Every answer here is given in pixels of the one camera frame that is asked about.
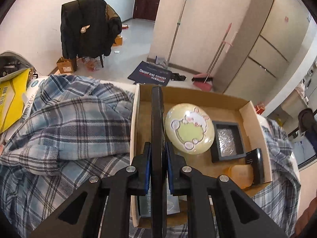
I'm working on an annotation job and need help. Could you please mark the black tablet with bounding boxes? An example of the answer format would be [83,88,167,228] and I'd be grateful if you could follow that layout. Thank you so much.
[151,86,167,237]

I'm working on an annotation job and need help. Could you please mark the orange soap bar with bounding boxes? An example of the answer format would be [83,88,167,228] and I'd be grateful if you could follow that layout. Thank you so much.
[227,164,254,189]

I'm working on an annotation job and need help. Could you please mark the teal small box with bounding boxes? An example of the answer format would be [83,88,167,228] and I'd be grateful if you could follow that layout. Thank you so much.
[138,192,180,218]

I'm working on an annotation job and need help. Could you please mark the cardboard tray box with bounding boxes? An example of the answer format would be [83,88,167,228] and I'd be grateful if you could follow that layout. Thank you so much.
[130,84,272,228]

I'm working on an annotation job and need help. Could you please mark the round cream tin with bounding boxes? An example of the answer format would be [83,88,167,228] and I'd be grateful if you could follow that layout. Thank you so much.
[164,103,215,155]

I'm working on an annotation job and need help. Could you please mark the blue plaid blanket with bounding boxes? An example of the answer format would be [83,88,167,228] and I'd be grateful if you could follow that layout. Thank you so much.
[1,75,297,237]

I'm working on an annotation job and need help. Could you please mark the red box on floor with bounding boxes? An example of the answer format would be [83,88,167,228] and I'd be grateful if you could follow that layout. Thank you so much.
[255,103,265,115]

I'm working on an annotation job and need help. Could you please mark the pink dustpan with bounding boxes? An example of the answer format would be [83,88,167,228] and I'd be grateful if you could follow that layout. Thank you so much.
[192,73,213,92]

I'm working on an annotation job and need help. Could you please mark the pink broom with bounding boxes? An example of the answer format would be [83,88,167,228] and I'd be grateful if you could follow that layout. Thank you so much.
[192,23,232,83]

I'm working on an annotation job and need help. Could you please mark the yellow box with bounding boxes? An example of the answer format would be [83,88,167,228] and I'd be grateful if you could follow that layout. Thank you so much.
[1,68,31,133]

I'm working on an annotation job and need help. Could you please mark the navy tote bag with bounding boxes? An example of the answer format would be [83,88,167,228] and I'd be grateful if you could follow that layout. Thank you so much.
[128,61,172,86]

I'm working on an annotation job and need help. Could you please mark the small cardboard box on floor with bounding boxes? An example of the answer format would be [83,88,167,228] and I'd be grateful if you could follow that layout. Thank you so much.
[56,57,74,74]

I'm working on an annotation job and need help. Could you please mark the grey bag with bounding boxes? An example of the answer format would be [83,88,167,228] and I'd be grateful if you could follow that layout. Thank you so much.
[0,51,33,82]

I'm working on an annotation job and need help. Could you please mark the black jacket on chair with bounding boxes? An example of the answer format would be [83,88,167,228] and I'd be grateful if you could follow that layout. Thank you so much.
[60,0,122,60]

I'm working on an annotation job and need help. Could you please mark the beige refrigerator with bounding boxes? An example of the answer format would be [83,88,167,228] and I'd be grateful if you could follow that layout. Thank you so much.
[213,0,313,104]

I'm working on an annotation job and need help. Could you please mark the black square frame box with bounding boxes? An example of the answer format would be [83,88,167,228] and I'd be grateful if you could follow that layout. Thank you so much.
[210,121,245,163]

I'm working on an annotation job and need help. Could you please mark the grey handled mop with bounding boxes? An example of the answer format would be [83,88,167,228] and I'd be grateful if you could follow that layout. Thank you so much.
[156,0,187,69]

